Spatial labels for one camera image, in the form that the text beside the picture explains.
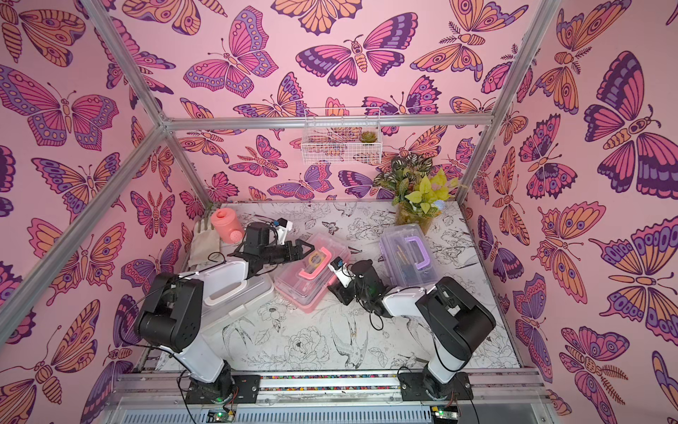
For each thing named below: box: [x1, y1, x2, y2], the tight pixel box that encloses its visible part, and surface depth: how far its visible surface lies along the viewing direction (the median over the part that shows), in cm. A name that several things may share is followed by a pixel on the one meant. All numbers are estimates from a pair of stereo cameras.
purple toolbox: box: [378, 223, 440, 287], surface depth 94 cm
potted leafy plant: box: [373, 153, 469, 234], surface depth 99 cm
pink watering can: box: [210, 207, 245, 245], surface depth 102 cm
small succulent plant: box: [359, 130, 378, 144], surface depth 94 cm
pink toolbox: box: [273, 232, 352, 314], surface depth 87 cm
